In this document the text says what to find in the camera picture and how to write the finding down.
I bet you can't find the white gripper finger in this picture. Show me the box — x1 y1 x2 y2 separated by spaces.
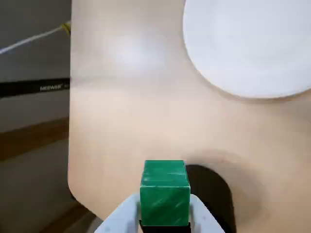
93 193 142 233
189 193 226 233

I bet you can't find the green cube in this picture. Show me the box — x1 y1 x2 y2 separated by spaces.
139 159 191 226

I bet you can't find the white round dish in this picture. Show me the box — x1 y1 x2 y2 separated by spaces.
182 0 311 99

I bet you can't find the black tripod leg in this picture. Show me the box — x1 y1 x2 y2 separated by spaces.
0 77 71 98

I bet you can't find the yellow cable tie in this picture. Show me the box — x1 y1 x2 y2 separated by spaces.
61 20 72 34

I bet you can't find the white cable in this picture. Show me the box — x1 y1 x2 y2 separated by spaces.
0 24 66 54

